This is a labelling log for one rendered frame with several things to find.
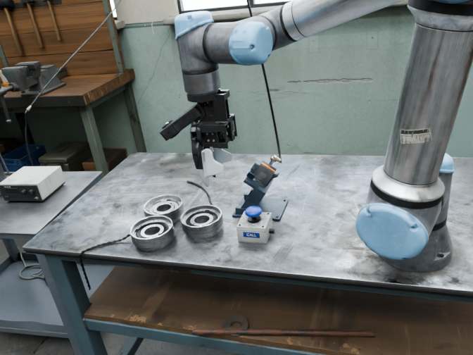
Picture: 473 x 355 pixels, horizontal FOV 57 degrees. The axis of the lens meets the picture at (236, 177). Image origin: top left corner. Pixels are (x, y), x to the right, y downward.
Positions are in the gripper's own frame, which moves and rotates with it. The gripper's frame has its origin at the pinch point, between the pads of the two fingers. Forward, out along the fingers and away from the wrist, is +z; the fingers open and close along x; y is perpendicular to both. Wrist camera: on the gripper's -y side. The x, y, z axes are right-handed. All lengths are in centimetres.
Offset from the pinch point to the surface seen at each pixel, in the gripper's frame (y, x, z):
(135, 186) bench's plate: -35.0, 22.6, 16.4
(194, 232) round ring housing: -4.3, -3.1, 13.9
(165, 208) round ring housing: -17.7, 8.3, 14.9
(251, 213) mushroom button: 9.8, -0.6, 9.1
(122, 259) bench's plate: -20.1, -11.6, 17.1
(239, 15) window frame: -34, 153, -17
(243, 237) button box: 7.8, -2.3, 14.8
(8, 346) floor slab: -114, 16, 96
